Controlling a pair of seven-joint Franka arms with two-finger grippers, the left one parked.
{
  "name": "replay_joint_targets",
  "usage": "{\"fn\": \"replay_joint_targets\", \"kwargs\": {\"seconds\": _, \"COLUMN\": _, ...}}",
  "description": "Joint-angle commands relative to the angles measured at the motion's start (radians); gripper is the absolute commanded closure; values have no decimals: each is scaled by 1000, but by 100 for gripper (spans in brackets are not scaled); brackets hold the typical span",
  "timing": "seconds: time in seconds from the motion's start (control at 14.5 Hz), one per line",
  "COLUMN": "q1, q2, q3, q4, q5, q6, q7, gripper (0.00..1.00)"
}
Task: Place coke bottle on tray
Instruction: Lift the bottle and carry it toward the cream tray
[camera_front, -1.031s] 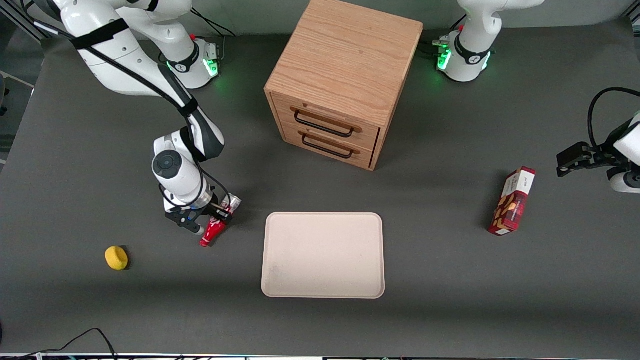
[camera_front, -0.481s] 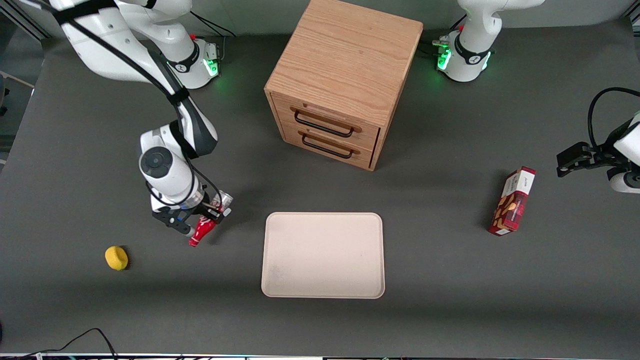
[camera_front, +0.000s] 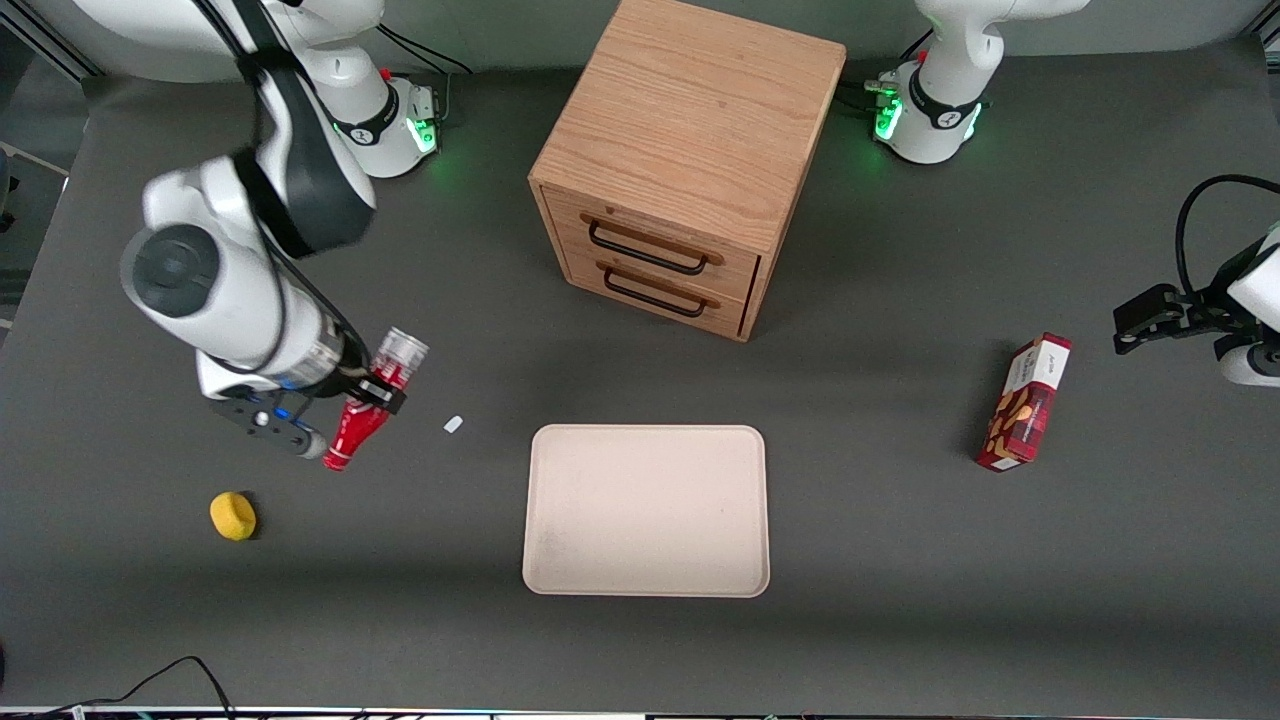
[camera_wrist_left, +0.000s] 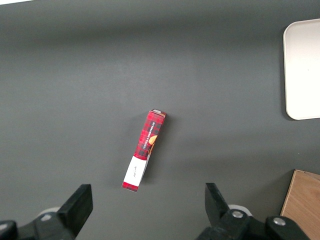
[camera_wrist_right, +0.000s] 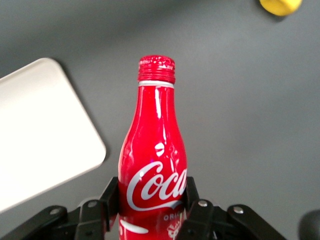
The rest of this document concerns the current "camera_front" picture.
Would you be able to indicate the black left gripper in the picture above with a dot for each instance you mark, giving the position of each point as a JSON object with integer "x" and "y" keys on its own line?
{"x": 1196, "y": 303}

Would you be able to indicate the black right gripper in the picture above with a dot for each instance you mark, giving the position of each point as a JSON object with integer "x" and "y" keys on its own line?
{"x": 354, "y": 364}

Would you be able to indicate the red coke bottle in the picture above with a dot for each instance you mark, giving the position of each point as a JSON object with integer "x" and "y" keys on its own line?
{"x": 355, "y": 430}

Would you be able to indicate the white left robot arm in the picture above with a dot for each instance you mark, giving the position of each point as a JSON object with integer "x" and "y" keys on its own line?
{"x": 940, "y": 100}

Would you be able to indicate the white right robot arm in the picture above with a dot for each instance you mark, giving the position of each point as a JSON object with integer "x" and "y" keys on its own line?
{"x": 230, "y": 300}

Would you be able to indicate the beige plastic tray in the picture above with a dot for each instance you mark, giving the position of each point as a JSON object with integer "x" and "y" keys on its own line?
{"x": 645, "y": 510}

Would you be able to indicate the red plaid cookie box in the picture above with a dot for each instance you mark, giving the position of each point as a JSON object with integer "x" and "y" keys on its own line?
{"x": 1025, "y": 410}

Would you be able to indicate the yellow round sponge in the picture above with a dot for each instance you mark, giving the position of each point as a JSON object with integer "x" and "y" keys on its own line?
{"x": 233, "y": 516}

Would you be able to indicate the wooden two-drawer cabinet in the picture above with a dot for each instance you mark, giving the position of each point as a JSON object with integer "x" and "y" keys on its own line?
{"x": 690, "y": 110}

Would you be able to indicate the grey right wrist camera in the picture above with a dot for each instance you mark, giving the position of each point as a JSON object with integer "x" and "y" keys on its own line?
{"x": 265, "y": 422}

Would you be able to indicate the aluminium frame rail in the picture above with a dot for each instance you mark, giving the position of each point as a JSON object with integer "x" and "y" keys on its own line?
{"x": 50, "y": 42}

